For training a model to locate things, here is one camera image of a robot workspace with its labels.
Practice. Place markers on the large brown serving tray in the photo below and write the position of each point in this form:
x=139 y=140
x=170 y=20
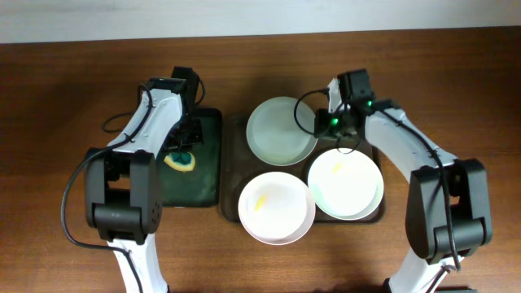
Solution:
x=239 y=165

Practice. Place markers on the pale green plate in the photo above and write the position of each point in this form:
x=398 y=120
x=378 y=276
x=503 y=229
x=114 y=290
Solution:
x=280 y=131

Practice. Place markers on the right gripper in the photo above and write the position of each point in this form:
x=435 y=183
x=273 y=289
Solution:
x=321 y=128

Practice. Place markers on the green and yellow sponge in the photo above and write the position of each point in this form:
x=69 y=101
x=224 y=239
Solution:
x=180 y=161

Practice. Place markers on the small black tray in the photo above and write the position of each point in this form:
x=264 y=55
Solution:
x=198 y=188

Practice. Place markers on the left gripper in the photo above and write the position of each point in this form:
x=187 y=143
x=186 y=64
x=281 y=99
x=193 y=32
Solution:
x=197 y=141

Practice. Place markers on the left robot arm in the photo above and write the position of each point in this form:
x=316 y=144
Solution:
x=123 y=193

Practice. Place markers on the white plate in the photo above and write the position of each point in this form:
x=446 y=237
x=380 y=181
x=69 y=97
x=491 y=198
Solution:
x=276 y=208
x=346 y=184

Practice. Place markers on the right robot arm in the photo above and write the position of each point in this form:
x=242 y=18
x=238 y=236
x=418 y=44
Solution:
x=448 y=216

